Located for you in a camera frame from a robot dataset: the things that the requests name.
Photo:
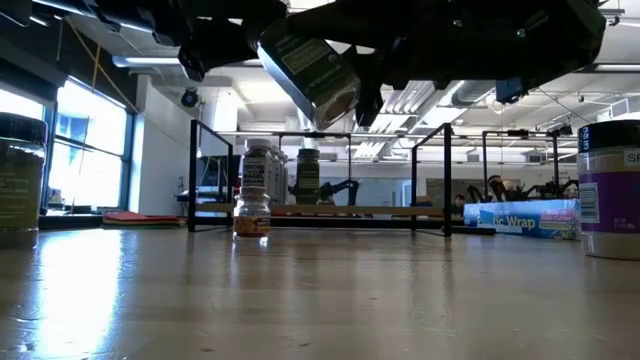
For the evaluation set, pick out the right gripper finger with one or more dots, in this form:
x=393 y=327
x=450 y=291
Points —
x=371 y=90
x=350 y=30

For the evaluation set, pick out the green lid herb jar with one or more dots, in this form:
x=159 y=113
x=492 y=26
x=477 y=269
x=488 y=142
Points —
x=308 y=175
x=310 y=70

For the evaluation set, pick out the small clear spice jar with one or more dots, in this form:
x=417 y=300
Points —
x=252 y=220

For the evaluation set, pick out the purple label jar black lid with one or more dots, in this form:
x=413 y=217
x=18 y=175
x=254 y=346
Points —
x=610 y=200

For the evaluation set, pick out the black lid olive label jar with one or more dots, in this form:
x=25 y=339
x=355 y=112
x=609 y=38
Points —
x=22 y=190

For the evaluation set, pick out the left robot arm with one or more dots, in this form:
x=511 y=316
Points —
x=150 y=17

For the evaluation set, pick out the blue background robot arm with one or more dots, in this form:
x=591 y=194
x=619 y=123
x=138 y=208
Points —
x=340 y=189

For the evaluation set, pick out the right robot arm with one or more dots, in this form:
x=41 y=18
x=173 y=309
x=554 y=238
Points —
x=550 y=40

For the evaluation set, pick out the round black ceiling device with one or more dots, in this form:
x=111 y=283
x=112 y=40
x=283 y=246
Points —
x=189 y=98

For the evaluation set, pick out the person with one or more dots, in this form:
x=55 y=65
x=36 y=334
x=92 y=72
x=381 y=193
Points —
x=459 y=202
x=496 y=186

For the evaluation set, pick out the large window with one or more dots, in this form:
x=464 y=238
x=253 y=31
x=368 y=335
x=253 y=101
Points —
x=90 y=150

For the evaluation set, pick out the red sheets stack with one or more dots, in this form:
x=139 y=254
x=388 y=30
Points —
x=140 y=218

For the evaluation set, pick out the blue plastic wrap box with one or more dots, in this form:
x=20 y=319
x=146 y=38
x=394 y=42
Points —
x=520 y=220

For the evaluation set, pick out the black background frame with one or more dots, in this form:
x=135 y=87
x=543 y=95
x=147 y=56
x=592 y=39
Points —
x=517 y=132

